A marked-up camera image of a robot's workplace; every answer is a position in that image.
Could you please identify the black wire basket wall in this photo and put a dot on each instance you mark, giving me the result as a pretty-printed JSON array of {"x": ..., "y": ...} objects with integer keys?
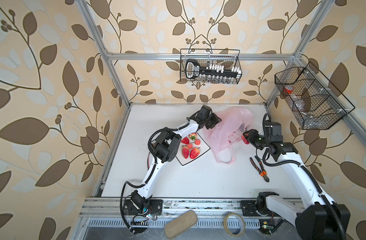
[
  {"x": 316, "y": 102},
  {"x": 226, "y": 57}
]

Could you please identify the orange black pliers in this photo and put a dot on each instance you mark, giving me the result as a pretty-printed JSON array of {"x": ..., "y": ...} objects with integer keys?
[{"x": 260, "y": 168}]

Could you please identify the white square plate black rim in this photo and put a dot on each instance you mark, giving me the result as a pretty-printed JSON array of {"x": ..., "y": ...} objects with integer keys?
[{"x": 204, "y": 148}]

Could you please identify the black connector board with wires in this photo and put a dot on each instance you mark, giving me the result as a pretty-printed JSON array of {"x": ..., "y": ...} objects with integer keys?
[{"x": 149, "y": 160}]

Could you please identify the red fake apple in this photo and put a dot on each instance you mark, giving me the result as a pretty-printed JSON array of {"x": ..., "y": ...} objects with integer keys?
[{"x": 245, "y": 140}]

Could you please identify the pink plastic bag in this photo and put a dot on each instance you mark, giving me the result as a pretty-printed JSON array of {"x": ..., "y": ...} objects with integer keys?
[{"x": 234, "y": 121}]

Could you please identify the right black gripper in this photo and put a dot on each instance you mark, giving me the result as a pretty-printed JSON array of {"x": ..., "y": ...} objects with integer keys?
[{"x": 250, "y": 136}]

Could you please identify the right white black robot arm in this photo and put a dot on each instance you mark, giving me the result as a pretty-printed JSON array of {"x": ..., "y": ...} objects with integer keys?
[{"x": 321, "y": 218}]

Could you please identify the black wire basket right wall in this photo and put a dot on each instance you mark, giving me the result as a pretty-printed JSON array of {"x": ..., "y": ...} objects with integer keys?
[{"x": 316, "y": 102}]

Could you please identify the beige oval sponge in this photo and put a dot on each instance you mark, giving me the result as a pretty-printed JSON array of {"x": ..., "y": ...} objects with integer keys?
[{"x": 180, "y": 224}]

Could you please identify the clear tape roll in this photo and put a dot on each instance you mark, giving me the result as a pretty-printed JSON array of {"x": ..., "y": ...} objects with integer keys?
[{"x": 234, "y": 225}]

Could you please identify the red fake strawberry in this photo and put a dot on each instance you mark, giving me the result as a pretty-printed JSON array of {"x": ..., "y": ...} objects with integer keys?
[
  {"x": 185, "y": 152},
  {"x": 194, "y": 153},
  {"x": 185, "y": 141},
  {"x": 193, "y": 136}
]

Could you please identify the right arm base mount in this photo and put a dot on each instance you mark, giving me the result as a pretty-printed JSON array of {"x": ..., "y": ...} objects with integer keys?
[{"x": 250, "y": 208}]

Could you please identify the black socket set tool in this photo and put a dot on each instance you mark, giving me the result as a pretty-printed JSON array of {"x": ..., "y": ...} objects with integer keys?
[{"x": 193, "y": 69}]

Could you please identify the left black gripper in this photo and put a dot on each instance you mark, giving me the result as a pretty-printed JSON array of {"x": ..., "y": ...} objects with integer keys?
[{"x": 216, "y": 119}]

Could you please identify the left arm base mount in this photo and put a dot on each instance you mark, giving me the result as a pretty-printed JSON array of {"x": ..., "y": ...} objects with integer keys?
[{"x": 150, "y": 207}]

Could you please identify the black wire basket back wall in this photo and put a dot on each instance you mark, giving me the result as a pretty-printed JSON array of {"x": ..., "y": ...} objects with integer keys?
[{"x": 226, "y": 57}]

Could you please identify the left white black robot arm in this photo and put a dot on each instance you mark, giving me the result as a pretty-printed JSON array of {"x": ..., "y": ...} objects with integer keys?
[{"x": 163, "y": 146}]

